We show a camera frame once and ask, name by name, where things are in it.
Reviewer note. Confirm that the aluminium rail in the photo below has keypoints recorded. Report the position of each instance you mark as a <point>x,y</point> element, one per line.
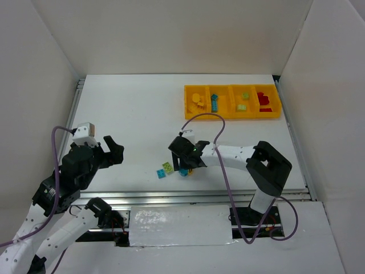
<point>57,151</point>
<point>301,162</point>
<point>176,198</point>

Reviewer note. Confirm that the lime green lego plate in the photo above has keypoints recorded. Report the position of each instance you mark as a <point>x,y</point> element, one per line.
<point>168,168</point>

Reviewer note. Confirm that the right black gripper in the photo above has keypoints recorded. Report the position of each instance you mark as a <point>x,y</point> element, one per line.
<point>179,156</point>

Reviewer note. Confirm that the red flower lego brick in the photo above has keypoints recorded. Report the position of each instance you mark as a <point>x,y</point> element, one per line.
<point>263,99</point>

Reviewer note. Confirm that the teal long lego brick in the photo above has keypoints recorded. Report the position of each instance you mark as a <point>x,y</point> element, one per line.
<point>214,106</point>

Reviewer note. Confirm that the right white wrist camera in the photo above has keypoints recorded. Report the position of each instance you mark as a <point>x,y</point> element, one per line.
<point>188,134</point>

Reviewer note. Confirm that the light green lego brick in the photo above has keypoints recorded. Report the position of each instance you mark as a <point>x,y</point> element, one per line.
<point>241,108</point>

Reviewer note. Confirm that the teal square lego plate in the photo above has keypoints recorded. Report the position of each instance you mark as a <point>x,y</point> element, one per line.
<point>161,173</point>

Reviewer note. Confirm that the aluminium right rail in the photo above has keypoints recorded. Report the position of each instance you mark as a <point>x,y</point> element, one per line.
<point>301,162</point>

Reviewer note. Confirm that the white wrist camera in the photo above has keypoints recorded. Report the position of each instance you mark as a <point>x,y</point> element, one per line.
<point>188,134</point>
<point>85,134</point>

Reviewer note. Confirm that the red arch lego brick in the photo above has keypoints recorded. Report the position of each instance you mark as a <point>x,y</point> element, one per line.
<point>266,110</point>

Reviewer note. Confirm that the aluminium front rail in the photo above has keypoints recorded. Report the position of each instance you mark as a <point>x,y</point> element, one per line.
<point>176,198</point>

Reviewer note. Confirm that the white foil covered panel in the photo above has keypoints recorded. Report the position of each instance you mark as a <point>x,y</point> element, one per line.
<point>180,226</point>

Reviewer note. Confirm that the small teal lego brick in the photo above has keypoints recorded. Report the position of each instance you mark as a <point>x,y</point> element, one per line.
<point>214,97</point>

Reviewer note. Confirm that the teal rounded lego brick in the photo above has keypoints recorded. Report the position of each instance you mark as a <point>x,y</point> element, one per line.
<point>183,172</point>

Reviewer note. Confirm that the aluminium left rail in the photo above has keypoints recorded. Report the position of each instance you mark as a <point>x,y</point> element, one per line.
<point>57,151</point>

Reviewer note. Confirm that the yellow long lego brick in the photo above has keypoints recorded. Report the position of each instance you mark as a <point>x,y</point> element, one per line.
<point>193,109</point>

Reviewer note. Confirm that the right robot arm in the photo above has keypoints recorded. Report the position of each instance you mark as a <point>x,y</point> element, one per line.
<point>267,167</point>

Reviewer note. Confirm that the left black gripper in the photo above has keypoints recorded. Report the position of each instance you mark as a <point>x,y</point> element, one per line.
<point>100,154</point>

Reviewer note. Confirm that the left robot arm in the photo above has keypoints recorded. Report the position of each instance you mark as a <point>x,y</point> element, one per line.
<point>33,249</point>

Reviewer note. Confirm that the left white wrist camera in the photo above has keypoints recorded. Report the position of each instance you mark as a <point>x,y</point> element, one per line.
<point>85,134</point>

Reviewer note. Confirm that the round yellow lego brick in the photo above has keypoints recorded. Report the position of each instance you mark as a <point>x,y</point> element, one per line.
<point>196,98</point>

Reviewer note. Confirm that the yellow four-compartment bin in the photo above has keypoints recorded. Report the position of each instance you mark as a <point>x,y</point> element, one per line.
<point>230,95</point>

